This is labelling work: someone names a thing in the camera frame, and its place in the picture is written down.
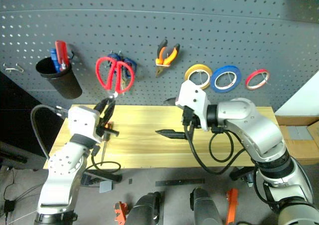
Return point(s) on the long black flat strip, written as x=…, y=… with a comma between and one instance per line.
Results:
x=179, y=182

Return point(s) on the orange black pliers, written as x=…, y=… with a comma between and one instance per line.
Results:
x=165, y=58

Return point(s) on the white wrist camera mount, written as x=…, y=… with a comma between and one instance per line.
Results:
x=193, y=95
x=82, y=121

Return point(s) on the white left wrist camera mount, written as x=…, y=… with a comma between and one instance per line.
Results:
x=82, y=121

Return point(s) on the blue tape roll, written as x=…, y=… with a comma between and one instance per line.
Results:
x=228, y=70

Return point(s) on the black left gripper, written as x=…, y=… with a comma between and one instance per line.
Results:
x=102, y=125

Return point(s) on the black power adapter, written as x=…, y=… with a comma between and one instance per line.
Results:
x=9, y=206

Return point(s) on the black cabinet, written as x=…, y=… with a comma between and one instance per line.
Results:
x=20, y=115

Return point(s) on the grey square plate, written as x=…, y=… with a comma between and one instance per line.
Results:
x=105, y=187

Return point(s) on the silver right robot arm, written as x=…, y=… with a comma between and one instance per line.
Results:
x=259, y=130

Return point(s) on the short orange plastic part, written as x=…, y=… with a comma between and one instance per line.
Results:
x=120, y=213

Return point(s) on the yellow tape roll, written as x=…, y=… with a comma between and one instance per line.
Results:
x=197, y=67

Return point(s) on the black plastic cup holder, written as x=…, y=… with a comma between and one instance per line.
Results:
x=64, y=81

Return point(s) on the red tape roll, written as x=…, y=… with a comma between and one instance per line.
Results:
x=259, y=72

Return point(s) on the black pegboard hook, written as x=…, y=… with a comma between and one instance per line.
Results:
x=72, y=55

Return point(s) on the long orange plastic part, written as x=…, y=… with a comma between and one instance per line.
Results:
x=232, y=205

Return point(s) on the dark rounded shape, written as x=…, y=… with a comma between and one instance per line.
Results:
x=205, y=207
x=145, y=210

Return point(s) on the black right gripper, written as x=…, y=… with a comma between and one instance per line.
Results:
x=190, y=119

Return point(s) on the brown cardboard box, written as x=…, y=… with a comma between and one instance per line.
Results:
x=299, y=147

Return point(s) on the grey metal pegboard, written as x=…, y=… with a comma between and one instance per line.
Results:
x=149, y=23

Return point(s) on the black table foot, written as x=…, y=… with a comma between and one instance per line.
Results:
x=109, y=177
x=243, y=173

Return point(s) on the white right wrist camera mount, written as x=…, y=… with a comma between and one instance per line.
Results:
x=193, y=95

